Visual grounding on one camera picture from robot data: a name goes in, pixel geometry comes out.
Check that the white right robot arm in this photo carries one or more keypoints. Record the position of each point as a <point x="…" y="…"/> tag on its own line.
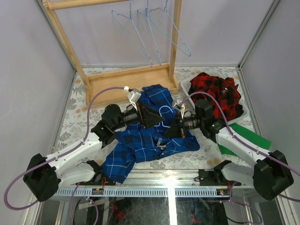
<point x="266" y="171"/>

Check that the blue plaid shirt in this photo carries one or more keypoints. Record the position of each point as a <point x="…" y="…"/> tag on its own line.
<point x="137" y="144"/>

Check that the blue shirt wire hanger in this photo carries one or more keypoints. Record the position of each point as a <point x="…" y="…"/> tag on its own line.
<point x="169" y="110"/>

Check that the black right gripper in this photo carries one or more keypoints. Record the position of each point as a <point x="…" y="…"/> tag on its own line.
<point x="176" y="130"/>

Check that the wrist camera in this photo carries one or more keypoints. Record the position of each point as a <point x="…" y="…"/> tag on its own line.
<point x="177" y="104"/>
<point x="133" y="95"/>

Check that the black shirt wire hanger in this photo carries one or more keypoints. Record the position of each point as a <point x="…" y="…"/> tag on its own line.
<point x="147" y="29"/>

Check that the wooden clothes rack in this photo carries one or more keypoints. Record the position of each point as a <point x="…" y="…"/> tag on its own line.
<point x="136" y="77"/>

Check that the red shirt wire hanger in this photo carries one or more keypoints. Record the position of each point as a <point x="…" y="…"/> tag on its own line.
<point x="129" y="27"/>

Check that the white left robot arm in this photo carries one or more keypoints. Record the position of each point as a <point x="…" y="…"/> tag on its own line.
<point x="47" y="174"/>

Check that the red plaid shirt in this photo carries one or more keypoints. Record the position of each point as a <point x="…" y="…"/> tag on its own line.
<point x="205" y="80"/>

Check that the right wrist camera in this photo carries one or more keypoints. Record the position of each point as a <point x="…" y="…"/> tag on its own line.
<point x="177" y="104"/>

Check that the aluminium mounting rail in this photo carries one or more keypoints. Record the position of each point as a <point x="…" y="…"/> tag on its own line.
<point x="151" y="183"/>

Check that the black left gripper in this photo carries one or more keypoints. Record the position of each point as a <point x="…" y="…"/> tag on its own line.
<point x="141" y="114"/>

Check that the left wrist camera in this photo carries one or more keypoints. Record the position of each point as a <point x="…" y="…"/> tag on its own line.
<point x="133" y="95"/>

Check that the white plastic basket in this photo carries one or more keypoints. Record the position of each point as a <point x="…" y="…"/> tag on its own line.
<point x="186" y="84"/>

